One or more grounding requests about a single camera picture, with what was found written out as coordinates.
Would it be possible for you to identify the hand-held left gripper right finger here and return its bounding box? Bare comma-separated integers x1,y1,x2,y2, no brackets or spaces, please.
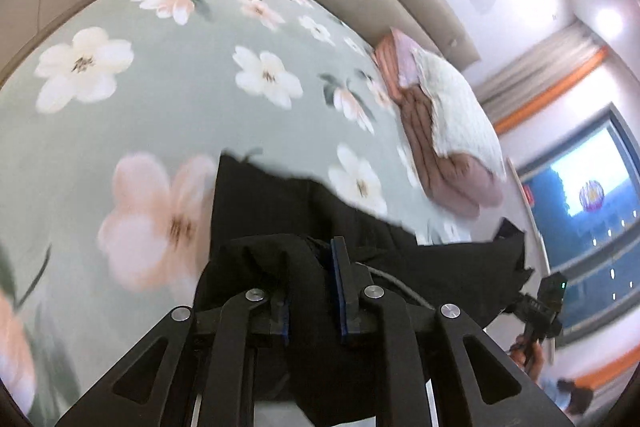
327,236,577,427

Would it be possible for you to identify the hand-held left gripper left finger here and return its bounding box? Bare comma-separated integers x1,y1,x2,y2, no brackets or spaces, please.
55,287,292,427

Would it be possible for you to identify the black hooded jacket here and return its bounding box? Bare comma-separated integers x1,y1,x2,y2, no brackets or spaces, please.
192,149,536,427

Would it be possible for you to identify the person's right hand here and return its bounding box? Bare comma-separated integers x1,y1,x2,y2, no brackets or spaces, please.
509,333,547,382

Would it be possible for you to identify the window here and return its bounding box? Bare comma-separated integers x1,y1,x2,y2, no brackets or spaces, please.
514,103,640,349

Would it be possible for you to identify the folded pink quilt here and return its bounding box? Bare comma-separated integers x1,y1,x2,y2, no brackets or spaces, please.
399,89,506,221

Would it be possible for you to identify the white frilled pillow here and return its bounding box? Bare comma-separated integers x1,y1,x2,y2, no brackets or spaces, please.
414,52,508,180

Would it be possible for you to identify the pink pillow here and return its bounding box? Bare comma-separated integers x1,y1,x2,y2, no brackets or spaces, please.
372,26,427,104

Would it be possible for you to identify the beige and orange curtain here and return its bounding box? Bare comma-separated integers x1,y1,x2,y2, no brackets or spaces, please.
475,19,610,134

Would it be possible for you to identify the bed with floral sheet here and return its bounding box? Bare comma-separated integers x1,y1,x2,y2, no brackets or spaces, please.
0,0,532,427

